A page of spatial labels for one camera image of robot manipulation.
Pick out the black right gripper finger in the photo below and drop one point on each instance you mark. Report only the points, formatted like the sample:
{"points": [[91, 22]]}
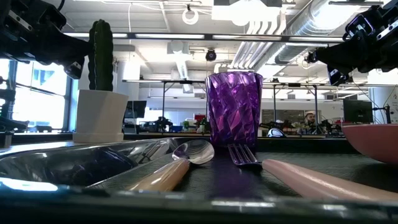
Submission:
{"points": [[339, 57], [337, 77]]}

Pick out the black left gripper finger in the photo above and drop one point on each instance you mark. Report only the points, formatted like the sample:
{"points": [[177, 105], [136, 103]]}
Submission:
{"points": [[74, 69], [71, 46]]}

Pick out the orange round plate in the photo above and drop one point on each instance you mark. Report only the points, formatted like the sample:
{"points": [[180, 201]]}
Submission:
{"points": [[373, 141]]}

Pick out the purple scrubber ball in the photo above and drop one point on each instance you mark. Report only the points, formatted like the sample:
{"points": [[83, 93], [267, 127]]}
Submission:
{"points": [[233, 109]]}

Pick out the dark green plastic tray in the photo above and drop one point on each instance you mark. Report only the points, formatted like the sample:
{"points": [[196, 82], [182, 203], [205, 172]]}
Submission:
{"points": [[77, 161]]}

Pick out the green cactus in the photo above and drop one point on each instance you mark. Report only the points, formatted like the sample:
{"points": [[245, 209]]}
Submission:
{"points": [[101, 56]]}

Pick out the black computer monitor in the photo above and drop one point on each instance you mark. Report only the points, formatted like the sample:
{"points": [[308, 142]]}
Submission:
{"points": [[357, 111], [136, 109]]}

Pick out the person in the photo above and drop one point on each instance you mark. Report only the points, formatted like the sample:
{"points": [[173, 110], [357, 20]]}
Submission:
{"points": [[310, 119]]}

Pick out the white faceted plant pot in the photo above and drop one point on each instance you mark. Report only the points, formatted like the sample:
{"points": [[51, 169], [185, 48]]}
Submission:
{"points": [[99, 115]]}

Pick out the white rounded object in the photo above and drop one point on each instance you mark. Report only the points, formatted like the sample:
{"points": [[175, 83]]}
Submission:
{"points": [[276, 132]]}

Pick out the black metal workstation frame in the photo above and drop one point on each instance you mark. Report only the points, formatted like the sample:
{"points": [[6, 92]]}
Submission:
{"points": [[163, 96], [316, 102]]}

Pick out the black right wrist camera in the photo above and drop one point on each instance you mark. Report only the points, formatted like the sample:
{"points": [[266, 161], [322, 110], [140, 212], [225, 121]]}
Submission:
{"points": [[359, 26]]}

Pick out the silver ventilation duct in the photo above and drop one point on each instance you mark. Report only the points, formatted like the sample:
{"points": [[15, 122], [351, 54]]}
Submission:
{"points": [[298, 28]]}

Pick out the black round overhead camera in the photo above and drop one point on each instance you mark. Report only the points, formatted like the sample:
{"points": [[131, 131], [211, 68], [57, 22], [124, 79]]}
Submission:
{"points": [[211, 55]]}

